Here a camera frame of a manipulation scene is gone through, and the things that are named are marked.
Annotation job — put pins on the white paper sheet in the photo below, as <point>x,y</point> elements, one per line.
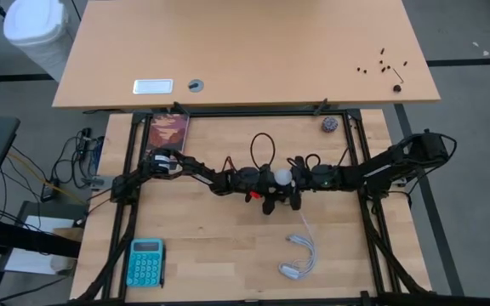
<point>32,265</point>

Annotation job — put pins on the tan wooden desk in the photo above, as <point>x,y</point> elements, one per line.
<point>245,51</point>

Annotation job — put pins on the black desk clamp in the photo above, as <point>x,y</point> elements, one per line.
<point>320,107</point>
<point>180,107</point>

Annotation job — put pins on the black aluminium table frame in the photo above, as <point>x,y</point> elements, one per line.
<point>228,114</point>

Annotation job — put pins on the black power adapter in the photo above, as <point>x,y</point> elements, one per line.
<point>48,193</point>

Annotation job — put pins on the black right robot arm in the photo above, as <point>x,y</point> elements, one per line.
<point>381,163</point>

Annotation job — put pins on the white label plate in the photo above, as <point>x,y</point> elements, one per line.
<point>152,86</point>

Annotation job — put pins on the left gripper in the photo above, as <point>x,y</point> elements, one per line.
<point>265,183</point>

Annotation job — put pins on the small black knob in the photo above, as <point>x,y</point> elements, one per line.
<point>397,88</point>

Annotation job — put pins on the black hex key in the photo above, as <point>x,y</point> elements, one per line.
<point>398,75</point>

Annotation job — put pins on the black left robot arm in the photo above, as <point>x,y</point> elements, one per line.
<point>194,168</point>

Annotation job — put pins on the white plastic bin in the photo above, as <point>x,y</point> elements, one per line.
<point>36,30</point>

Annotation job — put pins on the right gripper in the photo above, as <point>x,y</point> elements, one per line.
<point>305,176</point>

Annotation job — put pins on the teal calculator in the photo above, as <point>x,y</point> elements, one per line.
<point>145,263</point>

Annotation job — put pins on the book with reddish cover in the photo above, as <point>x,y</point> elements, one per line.
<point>168,132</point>

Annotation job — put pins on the black floor beam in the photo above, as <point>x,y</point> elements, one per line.
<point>24,238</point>

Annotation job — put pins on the white lightbulb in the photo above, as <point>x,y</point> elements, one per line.
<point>283,177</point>

